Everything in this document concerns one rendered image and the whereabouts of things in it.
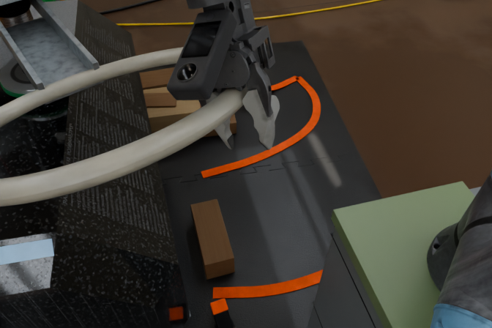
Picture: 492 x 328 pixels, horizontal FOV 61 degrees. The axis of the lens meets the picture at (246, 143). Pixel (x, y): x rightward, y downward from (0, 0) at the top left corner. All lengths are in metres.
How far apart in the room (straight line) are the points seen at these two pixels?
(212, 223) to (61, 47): 1.00
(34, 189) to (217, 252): 1.28
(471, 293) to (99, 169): 0.46
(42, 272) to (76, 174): 0.60
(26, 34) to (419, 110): 2.12
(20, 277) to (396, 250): 0.79
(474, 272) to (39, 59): 0.91
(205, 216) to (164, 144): 1.35
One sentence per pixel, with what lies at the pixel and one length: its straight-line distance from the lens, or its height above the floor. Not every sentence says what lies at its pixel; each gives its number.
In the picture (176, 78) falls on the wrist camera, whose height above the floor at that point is 1.33.
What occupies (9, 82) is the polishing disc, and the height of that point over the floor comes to 0.88.
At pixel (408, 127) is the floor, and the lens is 2.51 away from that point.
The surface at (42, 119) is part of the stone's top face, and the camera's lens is 1.29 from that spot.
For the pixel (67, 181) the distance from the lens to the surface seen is 0.46.
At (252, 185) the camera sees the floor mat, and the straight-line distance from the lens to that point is 2.03.
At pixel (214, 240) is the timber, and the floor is 0.14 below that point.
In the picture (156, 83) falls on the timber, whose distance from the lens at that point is 2.56.
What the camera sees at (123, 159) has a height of 1.28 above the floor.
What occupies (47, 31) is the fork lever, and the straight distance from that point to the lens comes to 1.14.
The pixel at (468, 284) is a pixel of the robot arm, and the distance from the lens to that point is 0.60.
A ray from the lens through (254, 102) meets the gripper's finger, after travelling 0.52.
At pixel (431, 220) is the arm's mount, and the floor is 0.88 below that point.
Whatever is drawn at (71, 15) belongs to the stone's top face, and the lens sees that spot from 1.76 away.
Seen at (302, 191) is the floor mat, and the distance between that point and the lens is 2.03.
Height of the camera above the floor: 1.60
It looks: 46 degrees down
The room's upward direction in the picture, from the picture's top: straight up
